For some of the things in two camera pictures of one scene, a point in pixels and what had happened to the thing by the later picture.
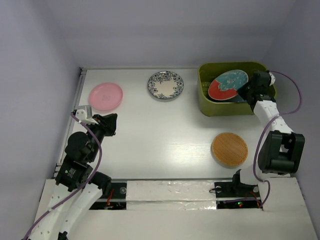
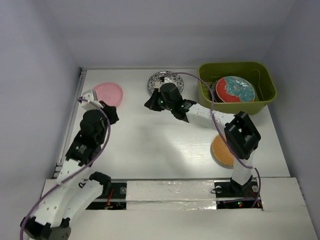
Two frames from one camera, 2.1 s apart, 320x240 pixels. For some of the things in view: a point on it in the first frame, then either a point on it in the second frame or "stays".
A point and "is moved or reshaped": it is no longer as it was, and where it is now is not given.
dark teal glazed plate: (236, 99) → (216, 98)
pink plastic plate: (105, 96) stays
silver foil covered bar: (170, 195) stays
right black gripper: (241, 92) → (152, 102)
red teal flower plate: (225, 86) is moved or reshaped
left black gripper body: (102, 127) → (112, 118)
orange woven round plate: (229, 149) stays
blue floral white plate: (165, 84) stays
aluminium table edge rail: (81, 73) stays
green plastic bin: (207, 71) stays
